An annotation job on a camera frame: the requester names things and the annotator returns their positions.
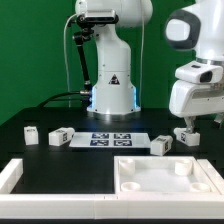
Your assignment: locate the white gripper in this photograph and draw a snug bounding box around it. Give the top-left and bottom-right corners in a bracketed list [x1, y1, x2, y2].
[169, 61, 224, 134]

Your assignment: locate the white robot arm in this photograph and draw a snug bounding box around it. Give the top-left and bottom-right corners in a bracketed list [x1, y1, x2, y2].
[75, 0, 224, 133]

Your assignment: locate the white tag base sheet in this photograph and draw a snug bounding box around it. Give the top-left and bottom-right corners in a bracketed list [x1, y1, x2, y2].
[70, 132, 150, 148]

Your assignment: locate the white U-shaped obstacle fence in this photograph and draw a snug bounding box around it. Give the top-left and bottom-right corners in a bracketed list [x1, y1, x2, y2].
[0, 159, 224, 219]

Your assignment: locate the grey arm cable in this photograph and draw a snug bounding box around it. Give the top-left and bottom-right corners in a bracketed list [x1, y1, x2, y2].
[138, 0, 148, 108]

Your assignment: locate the black base cable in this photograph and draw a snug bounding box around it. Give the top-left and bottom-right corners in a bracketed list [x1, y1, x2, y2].
[37, 89, 92, 108]

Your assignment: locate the grey camera cable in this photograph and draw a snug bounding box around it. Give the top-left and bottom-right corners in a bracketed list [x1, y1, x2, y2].
[63, 13, 78, 109]

